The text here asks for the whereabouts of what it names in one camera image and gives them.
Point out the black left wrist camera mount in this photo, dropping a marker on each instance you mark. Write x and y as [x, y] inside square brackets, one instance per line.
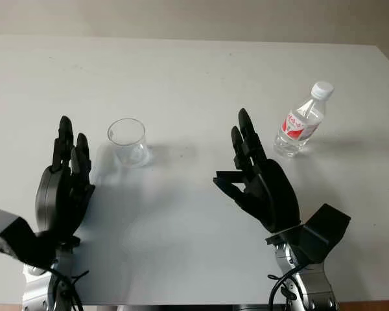
[16, 236]

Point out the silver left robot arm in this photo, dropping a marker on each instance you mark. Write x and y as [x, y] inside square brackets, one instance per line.
[40, 285]

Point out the clear water bottle red label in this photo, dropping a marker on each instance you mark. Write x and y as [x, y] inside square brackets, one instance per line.
[298, 126]

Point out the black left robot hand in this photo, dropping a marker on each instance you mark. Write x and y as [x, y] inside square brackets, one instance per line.
[56, 194]

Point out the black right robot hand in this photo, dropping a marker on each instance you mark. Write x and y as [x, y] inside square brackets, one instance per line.
[272, 194]

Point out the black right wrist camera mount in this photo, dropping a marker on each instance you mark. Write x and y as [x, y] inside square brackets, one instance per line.
[317, 233]

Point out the clear glass cup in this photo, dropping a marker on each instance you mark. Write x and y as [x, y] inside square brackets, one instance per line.
[129, 145]

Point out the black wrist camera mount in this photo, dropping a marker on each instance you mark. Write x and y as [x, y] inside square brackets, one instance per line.
[16, 236]
[317, 233]

